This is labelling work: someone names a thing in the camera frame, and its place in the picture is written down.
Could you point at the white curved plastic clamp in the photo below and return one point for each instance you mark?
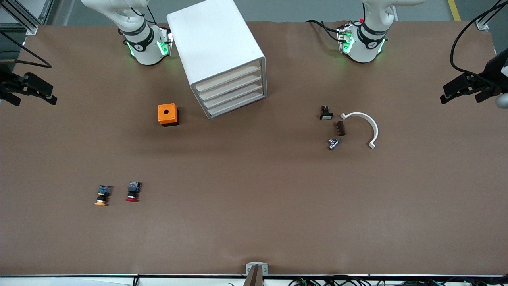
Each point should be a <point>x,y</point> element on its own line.
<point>373,127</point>

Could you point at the red mushroom push button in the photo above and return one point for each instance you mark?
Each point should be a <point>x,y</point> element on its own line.
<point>133,188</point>

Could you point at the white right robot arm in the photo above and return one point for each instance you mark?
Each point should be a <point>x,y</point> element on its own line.
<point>145,47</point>

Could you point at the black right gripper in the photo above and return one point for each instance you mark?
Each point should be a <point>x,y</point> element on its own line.
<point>7,84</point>

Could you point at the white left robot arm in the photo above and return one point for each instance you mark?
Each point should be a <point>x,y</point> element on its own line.
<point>363,47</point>

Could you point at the small silver blue connector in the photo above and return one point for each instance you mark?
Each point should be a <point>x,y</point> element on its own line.
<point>332,143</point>

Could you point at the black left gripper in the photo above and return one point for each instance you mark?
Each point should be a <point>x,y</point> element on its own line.
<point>493,75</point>

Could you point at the grey metal bracket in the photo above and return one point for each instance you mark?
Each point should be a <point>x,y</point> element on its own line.
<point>249,269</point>

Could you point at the black white square switch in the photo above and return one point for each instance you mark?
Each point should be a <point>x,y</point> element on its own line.
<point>326,115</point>

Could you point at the orange mushroom push button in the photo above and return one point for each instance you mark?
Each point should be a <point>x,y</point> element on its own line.
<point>104,192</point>

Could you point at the orange box with hole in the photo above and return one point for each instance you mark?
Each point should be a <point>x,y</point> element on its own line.
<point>170,117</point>

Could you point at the brown terminal block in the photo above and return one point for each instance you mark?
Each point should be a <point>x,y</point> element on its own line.
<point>339,128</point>

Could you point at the aluminium frame bar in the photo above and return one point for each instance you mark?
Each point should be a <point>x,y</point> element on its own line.
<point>24,18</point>
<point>47,10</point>
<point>486,20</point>

